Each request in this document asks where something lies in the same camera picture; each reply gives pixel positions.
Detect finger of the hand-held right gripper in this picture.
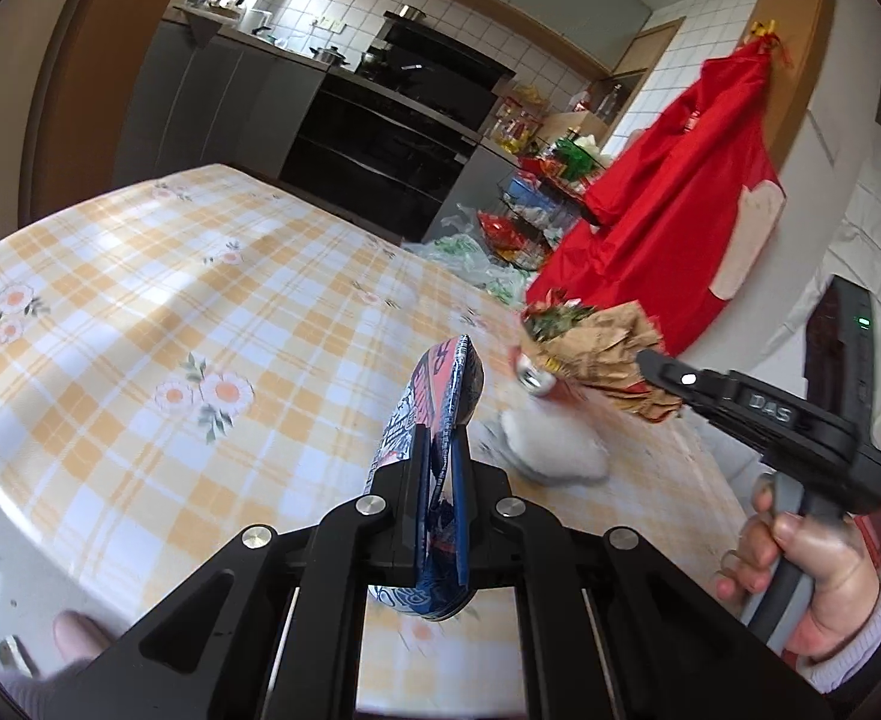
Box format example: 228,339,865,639
636,349,742,421

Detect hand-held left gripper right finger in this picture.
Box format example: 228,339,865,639
451,439,835,720

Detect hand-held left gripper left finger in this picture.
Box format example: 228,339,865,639
39,457,430,720

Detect brown paper wrapper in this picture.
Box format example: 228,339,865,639
519,300,685,425

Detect red drink can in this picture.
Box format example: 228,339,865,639
514,349,562,398

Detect blue printed snack packet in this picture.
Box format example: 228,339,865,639
365,334,487,622

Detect person's right hand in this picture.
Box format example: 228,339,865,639
714,476,881,657

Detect white crumpled tissue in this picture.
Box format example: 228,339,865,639
478,409,610,486

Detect red hanging cloth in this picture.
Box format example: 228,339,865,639
526,37,787,357

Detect red snack packets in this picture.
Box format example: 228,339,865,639
478,210,539,252

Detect kitchen storage rack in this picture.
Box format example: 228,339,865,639
496,82,614,263

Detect white green plastic bag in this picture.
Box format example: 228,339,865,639
403,232,528,305

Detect grey kitchen cabinet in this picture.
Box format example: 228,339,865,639
114,15,329,192
440,141,520,241

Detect yellow checkered floral tablecloth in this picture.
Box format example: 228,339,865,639
0,163,749,713

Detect red yellow hanging ornament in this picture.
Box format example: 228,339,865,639
748,19,794,72

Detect black built-in oven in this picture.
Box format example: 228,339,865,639
279,67,483,241

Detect black range hood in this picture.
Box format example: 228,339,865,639
376,11,517,102

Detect wooden door frame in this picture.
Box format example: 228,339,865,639
28,0,217,222

